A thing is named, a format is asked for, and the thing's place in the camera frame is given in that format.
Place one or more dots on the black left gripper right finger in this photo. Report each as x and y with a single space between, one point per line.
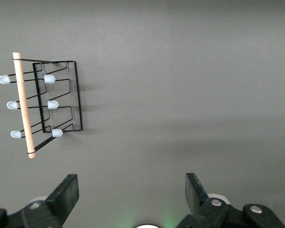
197 197

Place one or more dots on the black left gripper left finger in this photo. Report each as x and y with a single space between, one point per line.
61 197

